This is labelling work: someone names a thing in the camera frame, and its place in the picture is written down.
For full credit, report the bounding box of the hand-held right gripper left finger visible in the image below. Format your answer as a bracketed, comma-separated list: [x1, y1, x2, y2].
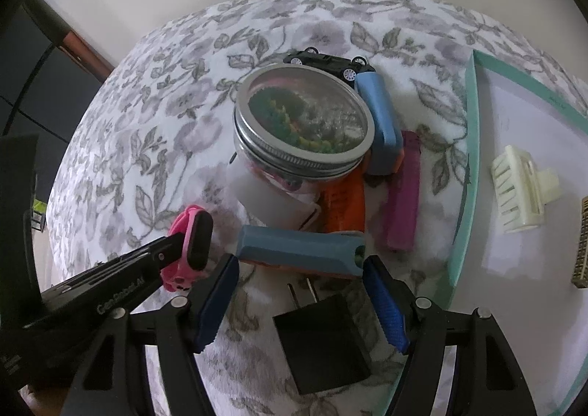
[60, 254, 240, 416]

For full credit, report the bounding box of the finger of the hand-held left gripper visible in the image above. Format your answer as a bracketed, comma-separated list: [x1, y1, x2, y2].
[105, 233, 187, 270]

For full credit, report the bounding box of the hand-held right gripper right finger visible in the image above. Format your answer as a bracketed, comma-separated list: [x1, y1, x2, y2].
[363, 254, 538, 416]

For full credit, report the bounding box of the pink and black toy car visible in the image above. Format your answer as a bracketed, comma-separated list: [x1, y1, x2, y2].
[166, 204, 215, 293]

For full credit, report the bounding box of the black power adapter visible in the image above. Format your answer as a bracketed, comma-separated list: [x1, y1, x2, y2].
[272, 283, 374, 395]

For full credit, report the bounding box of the blue and orange block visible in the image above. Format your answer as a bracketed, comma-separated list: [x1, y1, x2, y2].
[355, 72, 406, 176]
[235, 224, 366, 280]

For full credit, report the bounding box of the clear jar with metal lid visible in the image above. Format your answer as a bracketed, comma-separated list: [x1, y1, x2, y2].
[232, 64, 375, 194]

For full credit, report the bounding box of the teal cardboard box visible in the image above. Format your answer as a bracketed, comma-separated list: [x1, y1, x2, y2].
[448, 49, 588, 416]

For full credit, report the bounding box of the small green labelled item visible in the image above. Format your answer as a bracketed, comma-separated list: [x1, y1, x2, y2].
[32, 198, 49, 233]

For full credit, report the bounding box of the purple plastic case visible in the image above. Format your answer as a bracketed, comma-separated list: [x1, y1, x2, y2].
[380, 130, 422, 254]

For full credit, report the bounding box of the cream hair clip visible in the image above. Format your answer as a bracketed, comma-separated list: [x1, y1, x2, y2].
[489, 145, 562, 233]

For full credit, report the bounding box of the gold patterned case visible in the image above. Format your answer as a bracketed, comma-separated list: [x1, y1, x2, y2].
[570, 196, 588, 290]

